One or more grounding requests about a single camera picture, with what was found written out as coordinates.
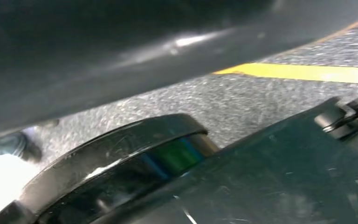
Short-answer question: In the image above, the yellow floor tape strip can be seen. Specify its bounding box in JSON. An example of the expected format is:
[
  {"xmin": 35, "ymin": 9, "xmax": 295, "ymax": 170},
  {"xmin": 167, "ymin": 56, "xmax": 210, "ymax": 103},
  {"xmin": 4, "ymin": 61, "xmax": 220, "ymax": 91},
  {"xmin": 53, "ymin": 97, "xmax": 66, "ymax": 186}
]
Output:
[{"xmin": 213, "ymin": 63, "xmax": 358, "ymax": 85}]

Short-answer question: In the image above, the grey robot body shell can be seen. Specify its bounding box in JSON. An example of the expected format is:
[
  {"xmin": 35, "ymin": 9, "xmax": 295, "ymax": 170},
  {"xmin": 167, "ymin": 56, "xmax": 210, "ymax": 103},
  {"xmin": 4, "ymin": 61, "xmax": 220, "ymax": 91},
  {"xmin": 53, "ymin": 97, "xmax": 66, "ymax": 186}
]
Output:
[{"xmin": 0, "ymin": 0, "xmax": 358, "ymax": 140}]

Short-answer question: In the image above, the person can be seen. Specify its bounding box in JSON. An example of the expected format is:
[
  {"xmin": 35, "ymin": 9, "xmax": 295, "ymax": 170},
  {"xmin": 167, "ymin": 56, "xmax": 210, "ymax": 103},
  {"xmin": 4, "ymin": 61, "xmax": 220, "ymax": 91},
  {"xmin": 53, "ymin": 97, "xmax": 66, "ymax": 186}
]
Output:
[{"xmin": 0, "ymin": 131, "xmax": 43, "ymax": 163}]

